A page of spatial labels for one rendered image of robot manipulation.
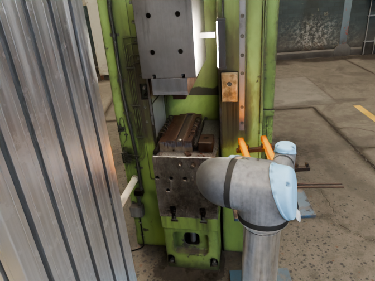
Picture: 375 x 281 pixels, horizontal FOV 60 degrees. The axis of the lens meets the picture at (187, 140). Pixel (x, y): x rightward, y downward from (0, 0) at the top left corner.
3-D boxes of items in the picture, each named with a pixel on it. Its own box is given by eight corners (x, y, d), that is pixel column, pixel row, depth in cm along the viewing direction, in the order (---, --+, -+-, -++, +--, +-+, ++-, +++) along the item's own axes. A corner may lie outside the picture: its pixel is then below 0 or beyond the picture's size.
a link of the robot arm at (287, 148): (272, 148, 113) (275, 137, 120) (270, 175, 117) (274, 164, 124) (296, 151, 110) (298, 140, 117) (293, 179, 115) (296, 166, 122)
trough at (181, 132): (183, 141, 191) (183, 139, 190) (174, 141, 192) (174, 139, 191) (194, 114, 227) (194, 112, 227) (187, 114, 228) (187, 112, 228)
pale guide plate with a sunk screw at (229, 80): (237, 101, 187) (237, 72, 179) (221, 102, 188) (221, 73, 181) (237, 100, 188) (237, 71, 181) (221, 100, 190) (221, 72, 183)
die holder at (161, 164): (217, 219, 205) (215, 158, 185) (159, 216, 212) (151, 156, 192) (224, 172, 254) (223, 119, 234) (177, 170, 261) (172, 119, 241)
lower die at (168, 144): (192, 152, 193) (191, 139, 189) (159, 151, 197) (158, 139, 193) (202, 124, 230) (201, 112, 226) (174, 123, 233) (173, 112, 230)
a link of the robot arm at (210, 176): (174, 203, 74) (229, 179, 120) (221, 212, 70) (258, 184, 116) (179, 153, 74) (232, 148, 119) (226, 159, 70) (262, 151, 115)
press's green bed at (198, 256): (219, 272, 226) (217, 219, 205) (167, 267, 233) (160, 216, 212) (225, 219, 274) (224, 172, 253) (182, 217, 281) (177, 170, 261)
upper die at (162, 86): (188, 95, 177) (187, 77, 173) (153, 95, 181) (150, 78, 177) (199, 74, 214) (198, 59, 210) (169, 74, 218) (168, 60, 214)
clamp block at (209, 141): (212, 153, 191) (212, 143, 188) (198, 152, 192) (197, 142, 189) (215, 143, 201) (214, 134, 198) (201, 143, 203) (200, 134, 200)
